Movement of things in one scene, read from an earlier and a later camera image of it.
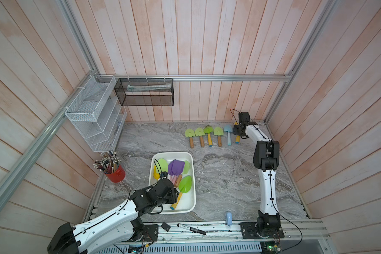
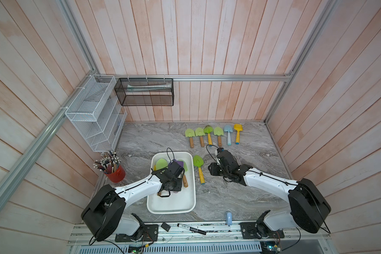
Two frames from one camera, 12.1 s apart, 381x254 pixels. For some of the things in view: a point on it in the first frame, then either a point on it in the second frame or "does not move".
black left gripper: (173, 196) → (179, 186)
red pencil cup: (110, 164) does not move
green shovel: (162, 165) does not move
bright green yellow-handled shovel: (209, 129) does not move
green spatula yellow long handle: (184, 186) → (201, 175)
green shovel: (219, 131) does not move
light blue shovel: (228, 128) does not move
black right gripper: (234, 132) → (213, 167)
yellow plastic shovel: (237, 137) does not move
